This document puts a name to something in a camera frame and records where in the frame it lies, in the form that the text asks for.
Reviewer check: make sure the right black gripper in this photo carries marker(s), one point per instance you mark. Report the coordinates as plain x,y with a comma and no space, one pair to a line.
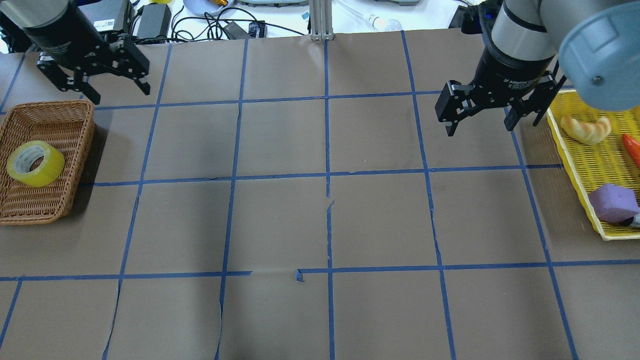
507,71

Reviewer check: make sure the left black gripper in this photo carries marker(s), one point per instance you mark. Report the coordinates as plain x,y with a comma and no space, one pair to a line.
64,41

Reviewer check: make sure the yellow tape roll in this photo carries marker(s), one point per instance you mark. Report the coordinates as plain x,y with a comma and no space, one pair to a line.
35,164

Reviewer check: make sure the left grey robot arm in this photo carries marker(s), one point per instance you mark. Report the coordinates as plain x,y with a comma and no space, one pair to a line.
14,10

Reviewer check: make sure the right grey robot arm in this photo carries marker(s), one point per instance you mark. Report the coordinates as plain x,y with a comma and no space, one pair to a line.
533,47

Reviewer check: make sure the brown wicker basket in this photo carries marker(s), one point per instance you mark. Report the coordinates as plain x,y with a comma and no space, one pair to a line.
69,126

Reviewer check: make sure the black power adapter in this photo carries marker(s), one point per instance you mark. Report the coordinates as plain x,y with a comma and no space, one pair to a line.
153,23

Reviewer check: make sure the toy croissant bread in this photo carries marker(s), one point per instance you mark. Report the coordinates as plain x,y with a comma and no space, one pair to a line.
590,133

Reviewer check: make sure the blue bowl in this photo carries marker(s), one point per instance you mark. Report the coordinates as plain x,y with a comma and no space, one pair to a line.
212,7

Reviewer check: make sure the yellow plastic basket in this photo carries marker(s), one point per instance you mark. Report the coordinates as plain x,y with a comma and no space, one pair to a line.
590,166

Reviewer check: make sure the orange toy carrot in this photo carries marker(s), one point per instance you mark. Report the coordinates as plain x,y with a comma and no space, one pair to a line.
632,147

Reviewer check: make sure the clear light bulb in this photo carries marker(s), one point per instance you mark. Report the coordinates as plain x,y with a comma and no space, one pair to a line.
382,24

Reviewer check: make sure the purple foam block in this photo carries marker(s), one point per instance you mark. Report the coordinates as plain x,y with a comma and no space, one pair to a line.
613,203

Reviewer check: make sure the aluminium profile post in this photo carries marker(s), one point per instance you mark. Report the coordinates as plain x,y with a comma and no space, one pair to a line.
321,20

